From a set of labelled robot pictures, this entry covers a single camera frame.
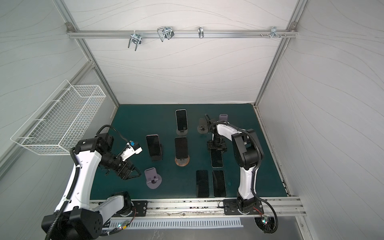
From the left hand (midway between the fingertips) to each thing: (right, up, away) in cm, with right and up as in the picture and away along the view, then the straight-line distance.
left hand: (136, 167), depth 71 cm
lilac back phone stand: (+48, +25, +31) cm, 62 cm away
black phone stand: (+6, -1, +19) cm, 20 cm away
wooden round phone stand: (+21, -4, +20) cm, 29 cm away
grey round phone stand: (+34, +16, +31) cm, 49 cm away
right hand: (+43, +4, +25) cm, 50 cm away
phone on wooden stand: (+21, +7, +11) cm, 25 cm away
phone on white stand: (+19, +23, +25) cm, 39 cm away
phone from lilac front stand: (+42, -1, +20) cm, 46 cm away
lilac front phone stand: (+6, -10, +8) cm, 14 cm away
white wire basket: (-35, +21, -1) cm, 41 cm away
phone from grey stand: (+42, -12, +10) cm, 44 cm away
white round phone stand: (+19, +13, +34) cm, 41 cm away
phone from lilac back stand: (+32, -14, +13) cm, 38 cm away
